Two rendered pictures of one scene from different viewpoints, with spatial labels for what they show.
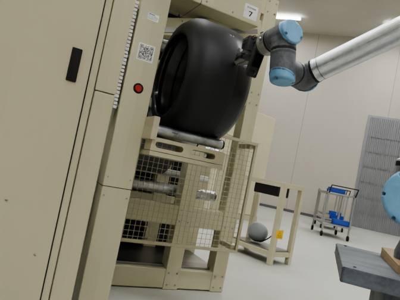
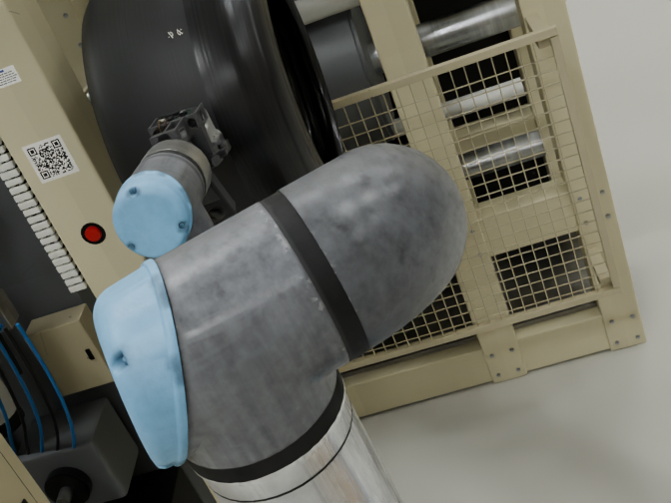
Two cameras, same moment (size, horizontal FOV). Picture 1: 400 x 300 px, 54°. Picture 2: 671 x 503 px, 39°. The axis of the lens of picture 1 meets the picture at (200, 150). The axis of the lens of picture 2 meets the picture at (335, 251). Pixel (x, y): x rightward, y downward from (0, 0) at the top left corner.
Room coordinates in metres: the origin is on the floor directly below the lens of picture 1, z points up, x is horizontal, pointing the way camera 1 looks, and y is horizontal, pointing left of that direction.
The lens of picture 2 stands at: (0.66, -0.97, 1.71)
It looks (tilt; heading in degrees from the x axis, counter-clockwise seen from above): 29 degrees down; 37
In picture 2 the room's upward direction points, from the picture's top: 23 degrees counter-clockwise
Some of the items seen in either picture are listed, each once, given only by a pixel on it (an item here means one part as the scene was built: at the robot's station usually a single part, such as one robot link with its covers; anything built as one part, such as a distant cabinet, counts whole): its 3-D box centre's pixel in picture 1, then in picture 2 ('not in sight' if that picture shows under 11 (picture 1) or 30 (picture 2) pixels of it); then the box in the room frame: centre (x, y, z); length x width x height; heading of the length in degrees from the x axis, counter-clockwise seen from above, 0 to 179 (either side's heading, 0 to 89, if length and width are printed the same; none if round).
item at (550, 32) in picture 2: (182, 186); (400, 228); (2.29, 0.06, 0.65); 0.90 x 0.02 x 0.70; 115
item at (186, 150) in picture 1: (185, 150); not in sight; (1.76, 0.06, 0.84); 0.36 x 0.09 x 0.06; 115
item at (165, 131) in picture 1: (189, 137); not in sight; (1.77, 0.06, 0.90); 0.35 x 0.05 x 0.05; 115
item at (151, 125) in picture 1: (141, 128); not in sight; (1.81, 0.28, 0.90); 0.40 x 0.03 x 0.10; 25
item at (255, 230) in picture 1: (264, 218); not in sight; (4.12, -0.80, 0.40); 0.60 x 0.35 x 0.80; 42
